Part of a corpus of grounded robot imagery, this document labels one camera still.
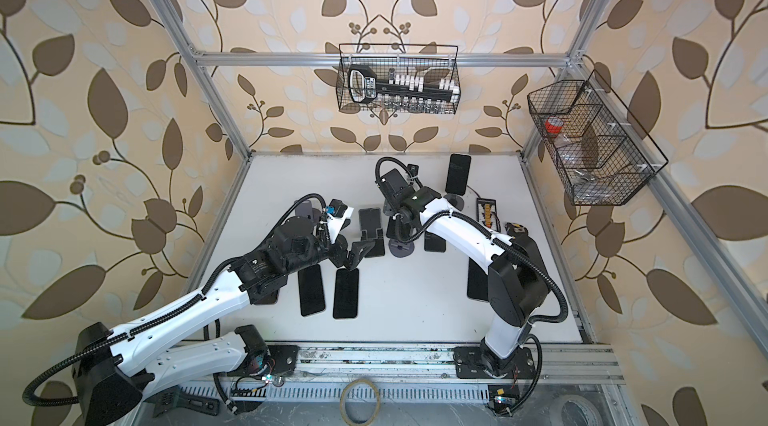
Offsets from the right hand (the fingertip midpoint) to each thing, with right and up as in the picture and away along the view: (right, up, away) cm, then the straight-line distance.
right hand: (401, 206), depth 86 cm
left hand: (-9, -5, -15) cm, 18 cm away
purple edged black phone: (+23, -23, +2) cm, 32 cm away
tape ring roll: (-6, -45, -16) cm, 48 cm away
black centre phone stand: (-9, -8, +3) cm, 12 cm away
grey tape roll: (+35, -47, -19) cm, 62 cm away
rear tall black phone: (+19, +10, +11) cm, 24 cm away
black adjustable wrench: (-54, -44, -17) cm, 72 cm away
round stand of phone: (0, -14, +4) cm, 14 cm away
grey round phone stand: (-31, -2, +10) cm, 32 cm away
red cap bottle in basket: (+45, +24, 0) cm, 51 cm away
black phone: (+11, -13, +10) cm, 20 cm away
